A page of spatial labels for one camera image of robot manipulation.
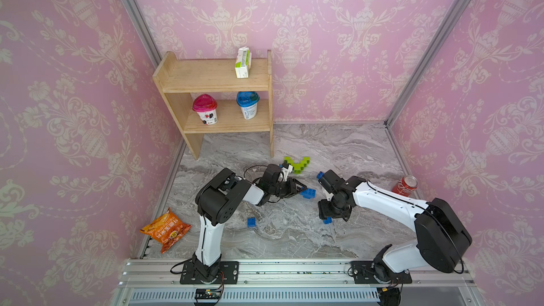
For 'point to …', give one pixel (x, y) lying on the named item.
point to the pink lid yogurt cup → (205, 105)
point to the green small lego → (305, 161)
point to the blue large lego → (308, 193)
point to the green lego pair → (287, 160)
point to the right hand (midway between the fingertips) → (327, 215)
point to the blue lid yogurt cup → (248, 101)
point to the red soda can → (406, 185)
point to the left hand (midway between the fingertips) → (305, 190)
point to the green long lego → (298, 167)
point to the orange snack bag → (167, 229)
